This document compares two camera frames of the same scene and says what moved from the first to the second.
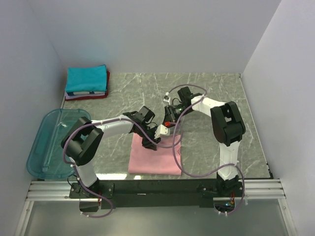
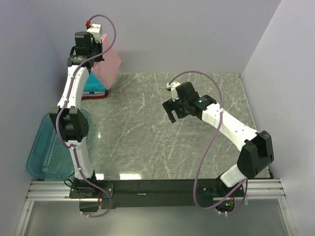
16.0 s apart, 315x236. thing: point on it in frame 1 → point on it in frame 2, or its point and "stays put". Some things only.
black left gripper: [149, 144] → [99, 45]
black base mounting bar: [157, 193] stays put
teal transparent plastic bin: [46, 159] stays put
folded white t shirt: [82, 94] stays put
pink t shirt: [144, 160] → [106, 70]
